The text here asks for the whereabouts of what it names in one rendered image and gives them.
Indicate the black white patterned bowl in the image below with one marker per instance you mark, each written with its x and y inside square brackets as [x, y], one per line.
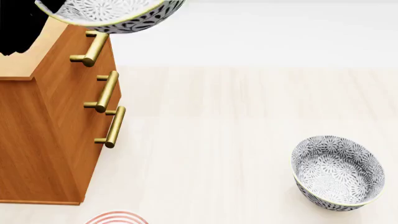
[337, 172]
[105, 11]

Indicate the wooden cabinet with drawers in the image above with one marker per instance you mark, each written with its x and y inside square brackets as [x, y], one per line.
[53, 130]

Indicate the white plate with red rings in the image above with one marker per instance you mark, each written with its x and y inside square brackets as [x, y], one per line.
[116, 219]

